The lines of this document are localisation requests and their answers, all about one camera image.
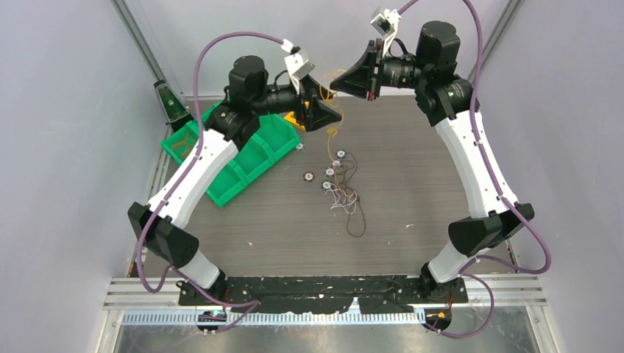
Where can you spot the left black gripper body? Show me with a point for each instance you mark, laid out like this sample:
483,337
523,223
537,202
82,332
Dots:
307,112

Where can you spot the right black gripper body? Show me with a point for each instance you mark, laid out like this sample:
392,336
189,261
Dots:
373,59

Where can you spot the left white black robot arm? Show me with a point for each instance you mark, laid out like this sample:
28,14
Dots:
160,223

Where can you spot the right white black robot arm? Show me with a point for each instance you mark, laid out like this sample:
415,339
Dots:
445,98

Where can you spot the yellow triangular plastic piece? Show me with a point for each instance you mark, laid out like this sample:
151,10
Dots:
292,120

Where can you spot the green compartment tray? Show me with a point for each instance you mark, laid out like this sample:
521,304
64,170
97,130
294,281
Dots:
274,139

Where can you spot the poker chip red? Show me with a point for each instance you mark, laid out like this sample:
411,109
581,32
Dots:
308,176

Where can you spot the green black corner device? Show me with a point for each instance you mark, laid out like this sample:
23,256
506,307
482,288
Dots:
177,114

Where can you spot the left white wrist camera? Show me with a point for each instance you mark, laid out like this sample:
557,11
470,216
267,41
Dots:
298,66

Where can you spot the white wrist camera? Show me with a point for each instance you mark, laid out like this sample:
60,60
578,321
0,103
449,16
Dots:
385,21
298,66

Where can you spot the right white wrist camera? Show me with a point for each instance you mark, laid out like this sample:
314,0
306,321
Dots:
385,21

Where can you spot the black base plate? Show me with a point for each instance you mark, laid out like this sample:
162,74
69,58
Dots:
334,294

